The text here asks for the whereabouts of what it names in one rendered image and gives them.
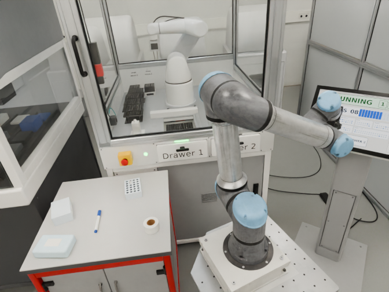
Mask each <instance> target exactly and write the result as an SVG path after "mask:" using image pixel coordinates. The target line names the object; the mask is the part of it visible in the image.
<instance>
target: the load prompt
mask: <svg viewBox="0 0 389 292"><path fill-rule="evenodd" d="M338 94H339V96H340V98H341V101H342V104H348V105H356V106H360V107H368V108H376V109H381V110H389V100H387V99H382V98H373V97H364V96H355V95H350V94H341V93H338Z"/></svg>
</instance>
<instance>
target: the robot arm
mask: <svg viewBox="0 0 389 292"><path fill-rule="evenodd" d="M199 96H200V99H201V101H202V102H203V103H204V108H205V115H206V118H207V120H208V121H209V122H211V123H212V129H213V134H214V141H215V149H216V156H217V160H218V167H219V174H218V176H217V178H216V182H215V191H216V194H217V196H218V198H219V199H220V200H221V202H222V204H223V205H224V207H225V209H226V211H227V212H228V214H229V216H230V218H231V219H232V222H233V232H232V234H231V236H230V238H229V241H228V251H229V253H230V255H231V256H232V257H233V258H234V259H235V260H236V261H237V262H239V263H242V264H245V265H256V264H259V263H261V262H262V261H264V260H265V258H266V257H267V255H268V250H269V246H268V242H267V240H266V237H265V230H266V220H267V205H266V202H265V201H264V199H263V198H262V197H261V196H259V195H258V194H256V195H255V194H254V193H253V192H251V191H250V190H249V188H248V181H247V175H246V174H245V173H244V172H243V170H242V164H241V152H240V139H239V132H238V127H242V128H244V129H248V130H252V131H254V132H262V131H266V132H269V133H273V134H276V135H279V136H283V137H286V138H289V139H291V140H295V141H298V142H301V143H305V144H308V145H311V146H314V147H317V148H321V149H324V150H327V151H329V152H330V153H331V154H332V155H334V156H336V157H339V158H341V157H344V156H346V155H348V154H349V153H350V152H351V150H352V148H353V146H354V141H353V139H352V138H351V137H349V136H348V135H347V134H346V133H343V132H341V131H340V130H339V129H341V127H342V124H341V123H340V117H341V115H342V113H343V107H342V106H341V104H342V101H341V98H340V96H339V94H338V93H337V92H334V91H332V90H327V91H325V92H322V93H321V94H320V95H319V96H318V99H317V102H316V103H315V104H314V105H313V106H312V108H311V109H310V110H309V111H308V112H307V113H306V114H305V115H304V116H299V115H297V114H294V113H291V112H289V111H286V110H284V109H281V108H278V107H275V106H273V104H272V102H271V101H270V100H267V99H265V98H263V97H261V96H259V95H257V94H256V93H254V92H253V91H252V90H250V89H249V88H247V87H246V86H245V85H243V84H242V83H241V82H239V81H237V80H236V79H234V78H233V77H232V76H231V75H230V74H228V73H225V72H222V71H214V72H210V73H209V74H207V75H206V76H205V77H204V78H203V79H202V80H201V82H200V84H199ZM341 108H342V110H341Z"/></svg>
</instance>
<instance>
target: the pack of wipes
mask: <svg viewBox="0 0 389 292"><path fill-rule="evenodd" d="M75 242H76V238H75V235H42V237H41V238H40V240H39V242H38V243H37V244H36V246H35V247H34V249H33V251H32V253H33V255H34V257H35V258H67V257H68V256H69V254H70V252H71V250H72V248H73V246H74V244H75Z"/></svg>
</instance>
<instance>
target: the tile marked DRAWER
mask: <svg viewBox="0 0 389 292"><path fill-rule="evenodd" d="M347 135H348V136H349V137H351V138H352V139H353V141H354V145H356V146H360V147H365V148H366V145H367V142H368V138H366V137H360V136H355V135H351V134H347Z"/></svg>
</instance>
